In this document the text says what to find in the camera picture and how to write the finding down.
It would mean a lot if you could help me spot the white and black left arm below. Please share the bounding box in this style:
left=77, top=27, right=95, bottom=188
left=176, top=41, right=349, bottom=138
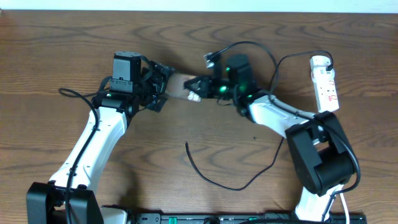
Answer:
left=26, top=51, right=175, bottom=223

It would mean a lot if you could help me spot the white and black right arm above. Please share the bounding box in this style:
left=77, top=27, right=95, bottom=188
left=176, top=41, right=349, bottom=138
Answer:
left=183, top=50, right=361, bottom=222

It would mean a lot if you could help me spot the white USB charger plug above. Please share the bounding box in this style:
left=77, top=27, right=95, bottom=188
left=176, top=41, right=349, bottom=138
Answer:
left=310, top=55, right=333, bottom=71

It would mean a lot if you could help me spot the white power strip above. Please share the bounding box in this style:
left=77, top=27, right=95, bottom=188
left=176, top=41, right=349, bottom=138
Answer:
left=311, top=66, right=340, bottom=113

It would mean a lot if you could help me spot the black charging cable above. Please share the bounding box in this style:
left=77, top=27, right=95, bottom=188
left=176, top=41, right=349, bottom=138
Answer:
left=185, top=50, right=335, bottom=192

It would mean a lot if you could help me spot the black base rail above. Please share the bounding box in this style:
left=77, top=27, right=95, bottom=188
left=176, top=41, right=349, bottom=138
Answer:
left=99, top=212, right=368, bottom=224

